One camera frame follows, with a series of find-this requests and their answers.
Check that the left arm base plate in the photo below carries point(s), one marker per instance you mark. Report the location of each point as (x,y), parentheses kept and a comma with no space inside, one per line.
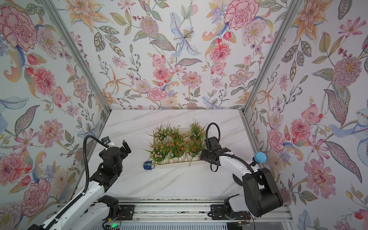
(120,212)

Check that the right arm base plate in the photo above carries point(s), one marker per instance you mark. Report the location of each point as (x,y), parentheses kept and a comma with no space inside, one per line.
(225,212)

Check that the potted plant red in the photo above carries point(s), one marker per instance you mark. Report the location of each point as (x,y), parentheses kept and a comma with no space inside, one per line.
(177,148)
(194,149)

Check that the potted plant pink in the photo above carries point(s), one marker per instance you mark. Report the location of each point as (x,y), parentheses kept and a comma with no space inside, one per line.
(160,152)

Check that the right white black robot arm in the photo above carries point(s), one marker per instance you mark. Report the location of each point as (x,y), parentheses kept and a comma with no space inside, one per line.
(260,192)

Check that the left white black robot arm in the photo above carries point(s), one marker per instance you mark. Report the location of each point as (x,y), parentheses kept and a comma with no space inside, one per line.
(86,192)

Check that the cream plastic storage box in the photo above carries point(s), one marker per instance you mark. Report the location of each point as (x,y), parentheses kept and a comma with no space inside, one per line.
(184,160)

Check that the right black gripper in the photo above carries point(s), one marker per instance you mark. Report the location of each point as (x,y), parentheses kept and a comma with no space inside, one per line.
(204,155)

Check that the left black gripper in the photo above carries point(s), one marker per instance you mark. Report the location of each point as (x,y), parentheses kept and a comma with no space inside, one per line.
(124,152)

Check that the aluminium rail frame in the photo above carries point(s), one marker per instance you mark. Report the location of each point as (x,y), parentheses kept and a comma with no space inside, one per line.
(192,209)

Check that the small blue object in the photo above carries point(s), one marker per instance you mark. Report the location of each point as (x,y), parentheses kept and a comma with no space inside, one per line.
(149,165)

